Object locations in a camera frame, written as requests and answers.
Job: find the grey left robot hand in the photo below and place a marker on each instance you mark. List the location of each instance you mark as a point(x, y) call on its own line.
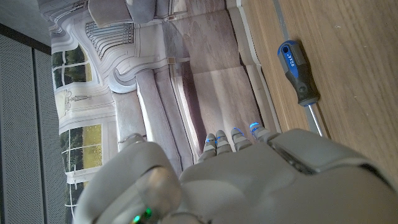
point(248, 186)

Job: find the blue black screwdriver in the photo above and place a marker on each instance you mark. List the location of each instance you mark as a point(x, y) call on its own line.
point(297, 74)

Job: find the printed room backdrop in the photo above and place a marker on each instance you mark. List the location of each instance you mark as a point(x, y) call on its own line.
point(171, 77)

